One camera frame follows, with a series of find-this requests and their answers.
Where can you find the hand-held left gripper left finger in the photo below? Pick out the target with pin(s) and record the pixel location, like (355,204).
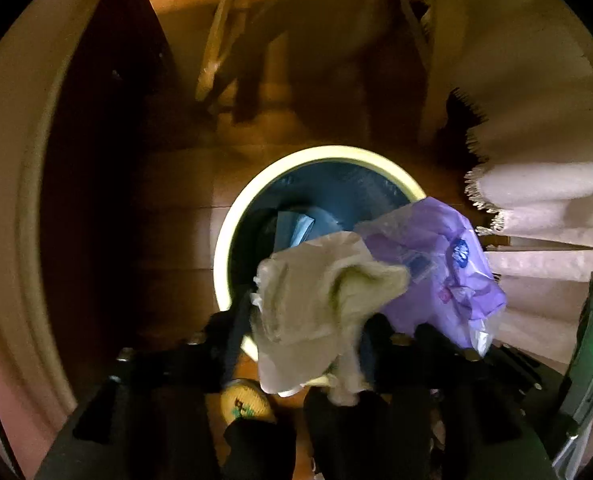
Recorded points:
(241,325)

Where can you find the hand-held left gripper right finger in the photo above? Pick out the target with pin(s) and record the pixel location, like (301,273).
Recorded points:
(370,356)

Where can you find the white tissue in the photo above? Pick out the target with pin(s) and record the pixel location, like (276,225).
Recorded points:
(306,300)

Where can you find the purple plastic wrapper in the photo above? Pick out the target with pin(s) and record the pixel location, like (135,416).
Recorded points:
(441,270)

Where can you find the cream rimmed trash bin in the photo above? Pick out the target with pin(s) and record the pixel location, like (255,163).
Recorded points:
(326,152)

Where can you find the yellow slipper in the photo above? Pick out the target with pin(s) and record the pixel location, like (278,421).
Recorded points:
(246,400)

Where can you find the person's dark trouser leg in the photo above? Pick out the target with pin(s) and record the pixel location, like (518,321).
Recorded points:
(259,452)

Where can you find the white fringed cloth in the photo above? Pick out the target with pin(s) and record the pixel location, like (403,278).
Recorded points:
(541,195)

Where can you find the wooden chair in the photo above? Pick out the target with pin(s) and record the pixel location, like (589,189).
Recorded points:
(256,50)

